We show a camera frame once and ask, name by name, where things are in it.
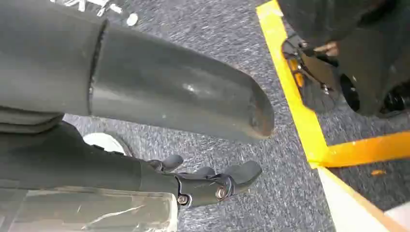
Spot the black robot leg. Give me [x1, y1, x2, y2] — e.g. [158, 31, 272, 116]
[277, 0, 410, 118]

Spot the ribbed grey right arm sleeve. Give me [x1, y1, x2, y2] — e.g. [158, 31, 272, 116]
[0, 107, 65, 134]

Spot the clear plastic sheet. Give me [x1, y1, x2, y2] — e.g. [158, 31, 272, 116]
[0, 188, 179, 232]

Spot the long yellow floor tape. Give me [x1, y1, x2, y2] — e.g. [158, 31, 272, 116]
[255, 0, 330, 169]

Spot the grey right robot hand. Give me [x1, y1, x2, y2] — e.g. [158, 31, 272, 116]
[0, 0, 275, 209]

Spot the pale board with orange edge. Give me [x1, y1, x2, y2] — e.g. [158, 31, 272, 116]
[316, 166, 410, 232]

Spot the white round disc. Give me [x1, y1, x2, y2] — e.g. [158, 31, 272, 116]
[82, 132, 132, 158]

